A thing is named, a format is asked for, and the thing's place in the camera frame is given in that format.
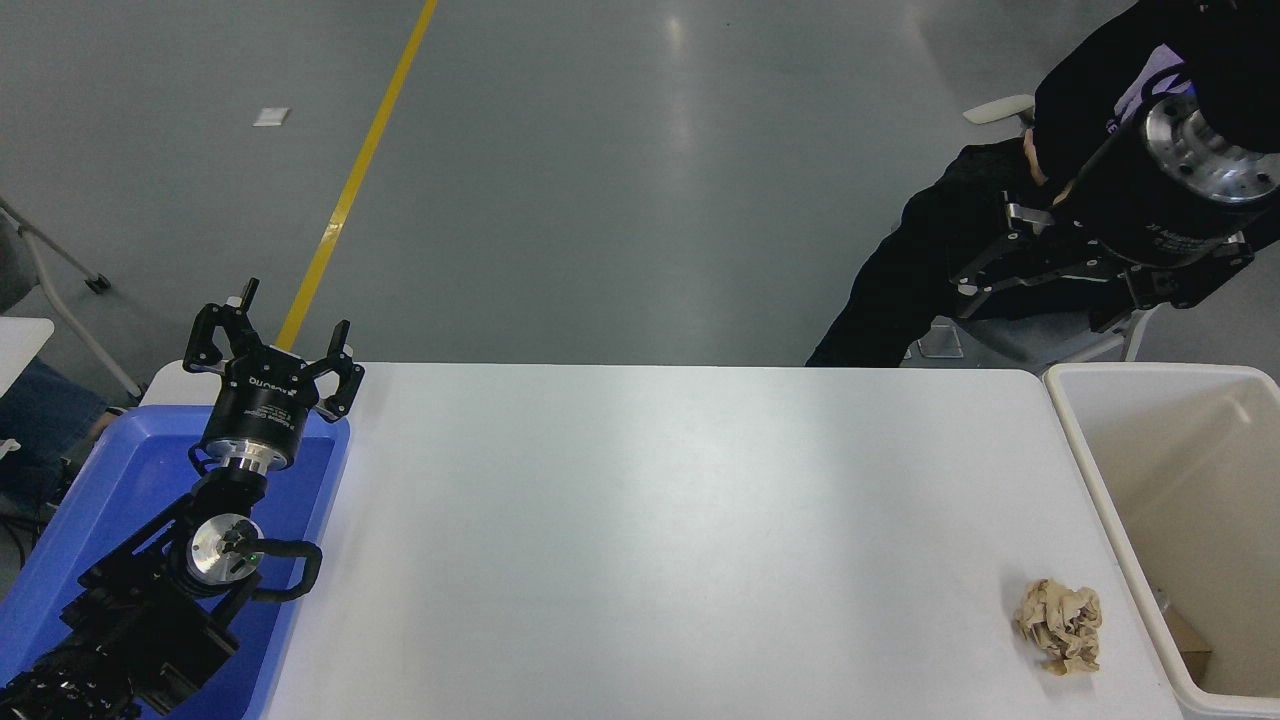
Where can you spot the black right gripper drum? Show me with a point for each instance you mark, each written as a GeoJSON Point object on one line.
{"type": "Point", "coordinates": [1130, 215]}

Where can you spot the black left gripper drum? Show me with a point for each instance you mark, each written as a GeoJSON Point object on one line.
{"type": "Point", "coordinates": [260, 405]}

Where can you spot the tan paper ball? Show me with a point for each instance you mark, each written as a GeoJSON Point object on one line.
{"type": "Point", "coordinates": [1060, 625]}

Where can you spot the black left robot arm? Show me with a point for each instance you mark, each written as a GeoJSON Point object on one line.
{"type": "Point", "coordinates": [120, 620]}

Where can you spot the person's hand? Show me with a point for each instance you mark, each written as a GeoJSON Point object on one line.
{"type": "Point", "coordinates": [1063, 192]}
{"type": "Point", "coordinates": [1034, 158]}

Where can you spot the seated person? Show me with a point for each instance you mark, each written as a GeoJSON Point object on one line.
{"type": "Point", "coordinates": [940, 240]}

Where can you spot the grey chair with white armrest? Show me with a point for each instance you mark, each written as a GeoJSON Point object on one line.
{"type": "Point", "coordinates": [1040, 342]}

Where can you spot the blue plastic tray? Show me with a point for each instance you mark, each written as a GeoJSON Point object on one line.
{"type": "Point", "coordinates": [130, 480]}

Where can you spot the small white side table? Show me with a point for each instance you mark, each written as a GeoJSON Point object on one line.
{"type": "Point", "coordinates": [20, 345]}

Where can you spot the large pale plastic bin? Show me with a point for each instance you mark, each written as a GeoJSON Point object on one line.
{"type": "Point", "coordinates": [1200, 480]}

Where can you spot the white paper scrap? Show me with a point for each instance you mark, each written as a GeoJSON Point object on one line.
{"type": "Point", "coordinates": [271, 116]}

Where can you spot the brown cardboard piece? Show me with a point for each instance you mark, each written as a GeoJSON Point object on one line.
{"type": "Point", "coordinates": [1188, 645]}

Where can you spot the grey folding metal frame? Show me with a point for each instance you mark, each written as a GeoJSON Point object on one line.
{"type": "Point", "coordinates": [97, 284]}

